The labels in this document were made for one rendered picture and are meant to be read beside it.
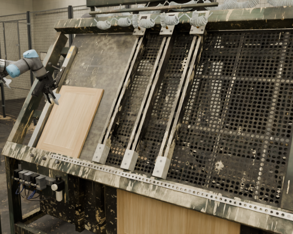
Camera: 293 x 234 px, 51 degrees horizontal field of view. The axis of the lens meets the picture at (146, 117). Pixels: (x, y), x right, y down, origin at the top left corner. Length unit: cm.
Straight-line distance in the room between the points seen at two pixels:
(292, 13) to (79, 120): 161
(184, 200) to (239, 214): 30
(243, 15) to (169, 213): 139
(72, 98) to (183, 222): 128
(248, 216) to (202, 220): 46
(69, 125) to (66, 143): 15
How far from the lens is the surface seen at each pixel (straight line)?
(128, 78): 226
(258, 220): 170
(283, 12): 215
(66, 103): 257
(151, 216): 226
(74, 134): 238
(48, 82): 199
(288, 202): 170
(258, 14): 217
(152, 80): 216
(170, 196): 182
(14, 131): 280
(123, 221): 241
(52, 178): 238
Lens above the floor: 164
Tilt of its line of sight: 12 degrees down
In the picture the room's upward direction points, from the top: 1 degrees clockwise
